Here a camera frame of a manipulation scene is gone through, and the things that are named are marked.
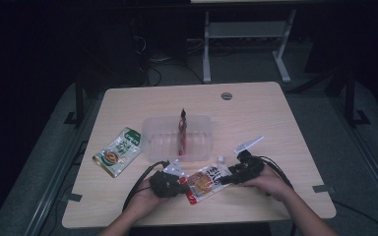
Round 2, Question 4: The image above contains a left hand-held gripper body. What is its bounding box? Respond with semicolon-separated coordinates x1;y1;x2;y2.
149;158;187;199

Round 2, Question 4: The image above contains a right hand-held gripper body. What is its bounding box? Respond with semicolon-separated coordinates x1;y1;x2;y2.
232;135;267;185

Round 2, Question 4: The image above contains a white and red snack packet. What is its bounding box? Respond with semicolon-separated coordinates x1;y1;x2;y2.
178;163;234;206

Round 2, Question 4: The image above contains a clear plastic container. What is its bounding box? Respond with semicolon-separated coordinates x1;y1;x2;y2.
141;114;215;163

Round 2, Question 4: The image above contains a person's left hand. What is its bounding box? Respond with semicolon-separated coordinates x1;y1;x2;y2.
123;186;169;221

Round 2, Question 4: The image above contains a person's right hand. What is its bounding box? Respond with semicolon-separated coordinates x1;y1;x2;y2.
241;163;293;203

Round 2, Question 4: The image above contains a person's dark clothing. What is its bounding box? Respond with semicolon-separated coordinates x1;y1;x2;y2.
127;222;274;236

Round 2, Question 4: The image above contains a green snack packet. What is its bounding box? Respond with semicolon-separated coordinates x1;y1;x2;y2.
92;127;144;179

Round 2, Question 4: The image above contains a grey tape piece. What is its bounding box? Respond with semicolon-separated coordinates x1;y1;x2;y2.
312;184;337;195
60;193;84;203

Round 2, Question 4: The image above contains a black metal stand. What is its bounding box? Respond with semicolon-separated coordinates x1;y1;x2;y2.
63;72;87;128
344;68;372;128

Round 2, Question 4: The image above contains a left hand-held gripper black cable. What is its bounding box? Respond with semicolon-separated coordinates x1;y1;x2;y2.
121;159;171;212

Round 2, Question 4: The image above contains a hand-held gripper black cable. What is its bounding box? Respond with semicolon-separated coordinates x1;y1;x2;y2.
121;159;171;212
258;154;297;236

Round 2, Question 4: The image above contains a right hand-held gripper black cable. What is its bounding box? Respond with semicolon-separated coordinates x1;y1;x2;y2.
258;154;297;236

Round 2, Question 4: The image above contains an aluminium floor rail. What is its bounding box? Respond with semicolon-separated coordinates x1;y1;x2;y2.
327;96;378;212
22;97;103;236

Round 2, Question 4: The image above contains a black floor cables bundle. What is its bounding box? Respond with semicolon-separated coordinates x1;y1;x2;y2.
131;33;205;88

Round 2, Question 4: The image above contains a black floor cable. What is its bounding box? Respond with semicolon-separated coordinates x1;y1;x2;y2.
332;199;378;228

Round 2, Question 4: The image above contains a white metal desk frame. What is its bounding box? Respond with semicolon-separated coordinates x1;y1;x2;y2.
202;8;298;85

